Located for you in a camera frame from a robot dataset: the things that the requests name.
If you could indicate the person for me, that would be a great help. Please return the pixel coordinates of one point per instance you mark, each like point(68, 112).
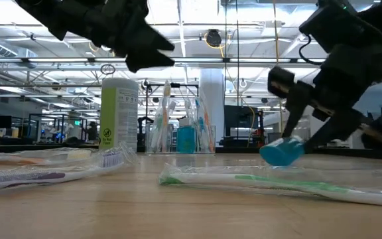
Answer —
point(92, 131)

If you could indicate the purple toothbrush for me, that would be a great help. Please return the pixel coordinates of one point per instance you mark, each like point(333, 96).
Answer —
point(38, 176)

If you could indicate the black machine cabinet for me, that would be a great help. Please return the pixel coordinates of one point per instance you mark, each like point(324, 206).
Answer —
point(240, 123)

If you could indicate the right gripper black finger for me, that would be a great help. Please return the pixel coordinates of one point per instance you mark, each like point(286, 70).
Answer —
point(293, 113)
point(333, 132)

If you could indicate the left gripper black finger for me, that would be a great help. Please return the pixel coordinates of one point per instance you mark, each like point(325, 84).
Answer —
point(148, 61)
point(146, 36)

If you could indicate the green white wipes canister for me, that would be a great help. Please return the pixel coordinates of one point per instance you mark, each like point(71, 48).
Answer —
point(119, 113)

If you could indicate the white green toothbrush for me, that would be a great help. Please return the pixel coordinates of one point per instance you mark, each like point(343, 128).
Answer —
point(158, 124)

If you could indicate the white toothbrush in clear wrapper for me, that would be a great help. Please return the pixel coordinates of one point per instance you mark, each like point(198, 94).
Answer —
point(172, 108)

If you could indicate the clear acrylic organizer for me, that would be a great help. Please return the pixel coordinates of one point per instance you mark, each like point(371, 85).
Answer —
point(148, 139)

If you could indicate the green exit sign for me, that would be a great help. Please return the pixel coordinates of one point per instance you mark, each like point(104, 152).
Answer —
point(77, 122)

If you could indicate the teal packaged toothbrush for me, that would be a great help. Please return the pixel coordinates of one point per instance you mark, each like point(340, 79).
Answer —
point(282, 152)

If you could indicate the clear toothbrush holder cup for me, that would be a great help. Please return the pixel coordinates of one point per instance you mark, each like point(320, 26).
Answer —
point(184, 85)

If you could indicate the white building pillar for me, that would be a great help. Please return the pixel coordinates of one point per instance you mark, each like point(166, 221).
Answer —
point(214, 86)

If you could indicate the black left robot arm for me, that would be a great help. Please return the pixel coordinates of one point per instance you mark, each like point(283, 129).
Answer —
point(51, 13)

